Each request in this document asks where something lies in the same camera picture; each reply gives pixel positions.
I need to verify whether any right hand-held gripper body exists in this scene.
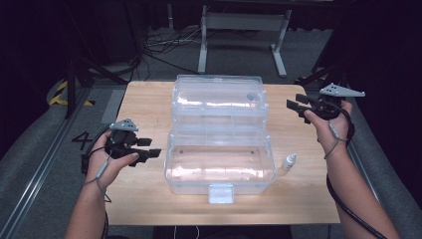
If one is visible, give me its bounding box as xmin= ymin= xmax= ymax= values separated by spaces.
xmin=310 ymin=83 xmax=366 ymax=121

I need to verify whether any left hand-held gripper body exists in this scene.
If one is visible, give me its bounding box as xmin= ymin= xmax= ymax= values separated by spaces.
xmin=105 ymin=118 xmax=140 ymax=159

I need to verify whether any clear plastic storage box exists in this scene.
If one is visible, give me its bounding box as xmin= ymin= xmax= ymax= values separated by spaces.
xmin=163 ymin=74 xmax=279 ymax=205

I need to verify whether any person's right hand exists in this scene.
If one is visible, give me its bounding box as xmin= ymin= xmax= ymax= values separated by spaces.
xmin=303 ymin=99 xmax=354 ymax=157

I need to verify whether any person's left hand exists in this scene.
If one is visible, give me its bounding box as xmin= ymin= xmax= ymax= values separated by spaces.
xmin=85 ymin=129 xmax=140 ymax=197

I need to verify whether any black metal stand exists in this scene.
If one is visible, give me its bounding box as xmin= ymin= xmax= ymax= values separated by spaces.
xmin=64 ymin=49 xmax=129 ymax=120
xmin=294 ymin=63 xmax=350 ymax=91

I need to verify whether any grey floor plate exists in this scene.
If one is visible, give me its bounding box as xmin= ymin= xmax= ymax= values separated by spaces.
xmin=101 ymin=89 xmax=126 ymax=125

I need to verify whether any yellow black hazard tape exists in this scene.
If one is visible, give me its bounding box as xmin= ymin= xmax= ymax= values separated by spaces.
xmin=48 ymin=80 xmax=96 ymax=108

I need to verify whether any grey right wrist strap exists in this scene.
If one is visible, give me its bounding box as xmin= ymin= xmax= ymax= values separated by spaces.
xmin=323 ymin=119 xmax=350 ymax=160

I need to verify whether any grey wrist strap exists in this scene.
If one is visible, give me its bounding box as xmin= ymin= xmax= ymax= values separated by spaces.
xmin=323 ymin=119 xmax=350 ymax=160
xmin=82 ymin=160 xmax=113 ymax=203

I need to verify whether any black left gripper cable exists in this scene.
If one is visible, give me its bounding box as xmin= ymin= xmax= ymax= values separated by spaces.
xmin=81 ymin=131 xmax=112 ymax=177

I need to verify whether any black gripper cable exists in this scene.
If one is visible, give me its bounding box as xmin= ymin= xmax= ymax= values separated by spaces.
xmin=81 ymin=131 xmax=112 ymax=177
xmin=324 ymin=99 xmax=388 ymax=239

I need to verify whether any grey left wrist strap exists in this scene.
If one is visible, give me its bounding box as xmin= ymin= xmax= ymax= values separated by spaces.
xmin=82 ymin=160 xmax=113 ymax=203

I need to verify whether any thin white cable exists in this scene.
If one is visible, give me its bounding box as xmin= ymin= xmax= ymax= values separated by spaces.
xmin=172 ymin=225 xmax=200 ymax=239

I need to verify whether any grey metal table frame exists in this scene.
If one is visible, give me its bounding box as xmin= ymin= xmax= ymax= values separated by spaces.
xmin=196 ymin=4 xmax=294 ymax=80

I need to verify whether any tangle of floor cables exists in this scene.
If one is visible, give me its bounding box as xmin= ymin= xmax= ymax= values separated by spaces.
xmin=141 ymin=25 xmax=200 ymax=83

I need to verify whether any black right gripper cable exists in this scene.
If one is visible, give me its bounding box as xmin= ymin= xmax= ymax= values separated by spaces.
xmin=324 ymin=99 xmax=388 ymax=239

